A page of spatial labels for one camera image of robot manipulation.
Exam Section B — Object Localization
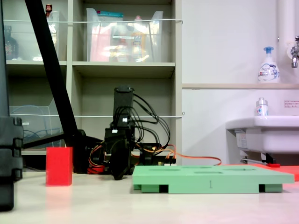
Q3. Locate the notched black stack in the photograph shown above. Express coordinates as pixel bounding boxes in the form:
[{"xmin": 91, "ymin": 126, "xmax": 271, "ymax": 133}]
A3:
[{"xmin": 0, "ymin": 0, "xmax": 24, "ymax": 212}]

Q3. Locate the white soap pump bottle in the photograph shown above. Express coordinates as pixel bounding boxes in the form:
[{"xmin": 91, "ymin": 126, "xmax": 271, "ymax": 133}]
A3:
[{"xmin": 257, "ymin": 46, "xmax": 281, "ymax": 84}]

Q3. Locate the thin black tripod brace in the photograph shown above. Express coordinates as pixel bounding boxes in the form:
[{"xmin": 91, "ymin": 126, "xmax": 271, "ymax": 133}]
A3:
[{"xmin": 22, "ymin": 133, "xmax": 66, "ymax": 150}]

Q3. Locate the small clear bottle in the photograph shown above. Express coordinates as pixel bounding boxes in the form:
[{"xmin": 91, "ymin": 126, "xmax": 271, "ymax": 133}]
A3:
[{"xmin": 255, "ymin": 97, "xmax": 269, "ymax": 117}]

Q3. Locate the beige shelf unit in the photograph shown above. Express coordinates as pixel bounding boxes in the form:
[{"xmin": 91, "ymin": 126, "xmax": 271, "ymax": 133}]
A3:
[{"xmin": 0, "ymin": 0, "xmax": 183, "ymax": 172}]

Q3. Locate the thick black tripod leg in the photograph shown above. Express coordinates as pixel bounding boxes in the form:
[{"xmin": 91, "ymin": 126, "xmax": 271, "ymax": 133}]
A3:
[{"xmin": 24, "ymin": 0, "xmax": 88, "ymax": 175}]

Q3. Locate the pink wall label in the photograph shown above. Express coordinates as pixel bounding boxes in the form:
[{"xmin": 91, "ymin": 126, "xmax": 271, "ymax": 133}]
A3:
[{"xmin": 284, "ymin": 99, "xmax": 299, "ymax": 109}]

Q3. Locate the orange wire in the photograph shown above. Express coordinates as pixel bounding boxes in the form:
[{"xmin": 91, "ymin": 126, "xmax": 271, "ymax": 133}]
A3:
[{"xmin": 137, "ymin": 144, "xmax": 222, "ymax": 166}]

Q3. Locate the white cord across shelf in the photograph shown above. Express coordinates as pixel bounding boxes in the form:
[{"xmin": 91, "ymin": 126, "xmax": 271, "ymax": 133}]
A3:
[
  {"xmin": 3, "ymin": 18, "xmax": 183, "ymax": 25},
  {"xmin": 9, "ymin": 112, "xmax": 185, "ymax": 119}
]

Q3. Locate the large clear storage bin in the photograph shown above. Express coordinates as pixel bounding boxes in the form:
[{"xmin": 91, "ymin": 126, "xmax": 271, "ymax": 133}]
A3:
[{"xmin": 85, "ymin": 8, "xmax": 164, "ymax": 63}]

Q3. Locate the teal edged packet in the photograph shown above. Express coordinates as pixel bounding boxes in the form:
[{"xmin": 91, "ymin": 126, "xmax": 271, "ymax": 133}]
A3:
[{"xmin": 97, "ymin": 10, "xmax": 124, "ymax": 19}]

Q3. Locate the clear bin with cables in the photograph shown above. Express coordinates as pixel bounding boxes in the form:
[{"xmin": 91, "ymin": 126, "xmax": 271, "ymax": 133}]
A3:
[{"xmin": 9, "ymin": 98, "xmax": 65, "ymax": 150}]

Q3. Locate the brown bottle with red cap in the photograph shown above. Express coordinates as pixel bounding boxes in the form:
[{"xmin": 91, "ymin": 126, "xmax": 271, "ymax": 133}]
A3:
[{"xmin": 45, "ymin": 3, "xmax": 58, "ymax": 45}]

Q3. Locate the blue network cable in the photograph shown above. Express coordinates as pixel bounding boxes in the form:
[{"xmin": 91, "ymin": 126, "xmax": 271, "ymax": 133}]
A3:
[{"xmin": 10, "ymin": 105, "xmax": 56, "ymax": 145}]

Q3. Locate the red square block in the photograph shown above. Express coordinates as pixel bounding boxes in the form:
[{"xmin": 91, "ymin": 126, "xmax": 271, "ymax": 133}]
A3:
[{"xmin": 45, "ymin": 147, "xmax": 73, "ymax": 187}]

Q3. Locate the orange label bottle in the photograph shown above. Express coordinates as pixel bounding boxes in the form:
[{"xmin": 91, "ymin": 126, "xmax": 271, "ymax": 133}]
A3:
[{"xmin": 130, "ymin": 32, "xmax": 147, "ymax": 62}]

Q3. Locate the clear storage bin with bottles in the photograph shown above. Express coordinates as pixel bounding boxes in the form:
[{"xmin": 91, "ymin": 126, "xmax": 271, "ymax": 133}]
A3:
[{"xmin": 3, "ymin": 10, "xmax": 61, "ymax": 62}]

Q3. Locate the green shape sorter board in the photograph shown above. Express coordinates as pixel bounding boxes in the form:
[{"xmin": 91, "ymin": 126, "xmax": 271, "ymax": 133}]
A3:
[{"xmin": 132, "ymin": 165, "xmax": 295, "ymax": 194}]

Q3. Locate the black cable with white tape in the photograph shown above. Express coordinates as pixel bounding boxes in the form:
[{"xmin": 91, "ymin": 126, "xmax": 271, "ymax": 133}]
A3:
[{"xmin": 133, "ymin": 93, "xmax": 171, "ymax": 152}]

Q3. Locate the metal faucet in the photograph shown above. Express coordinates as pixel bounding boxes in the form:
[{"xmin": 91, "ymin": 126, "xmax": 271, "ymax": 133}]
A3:
[{"xmin": 286, "ymin": 35, "xmax": 299, "ymax": 69}]

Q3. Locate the white sink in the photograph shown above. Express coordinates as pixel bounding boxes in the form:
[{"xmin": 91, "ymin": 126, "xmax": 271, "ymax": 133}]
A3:
[{"xmin": 225, "ymin": 115, "xmax": 299, "ymax": 164}]

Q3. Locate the thin black servo cable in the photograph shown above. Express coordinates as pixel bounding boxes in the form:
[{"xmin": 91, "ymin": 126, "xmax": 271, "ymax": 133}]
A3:
[{"xmin": 128, "ymin": 108, "xmax": 143, "ymax": 143}]

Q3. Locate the dark glass bottle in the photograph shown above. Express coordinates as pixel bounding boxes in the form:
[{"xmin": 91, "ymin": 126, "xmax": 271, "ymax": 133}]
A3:
[{"xmin": 4, "ymin": 25, "xmax": 19, "ymax": 61}]

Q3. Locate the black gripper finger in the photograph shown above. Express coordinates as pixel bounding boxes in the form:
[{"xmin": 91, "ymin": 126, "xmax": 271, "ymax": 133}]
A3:
[
  {"xmin": 120, "ymin": 162, "xmax": 130, "ymax": 179},
  {"xmin": 111, "ymin": 162, "xmax": 121, "ymax": 181}
]

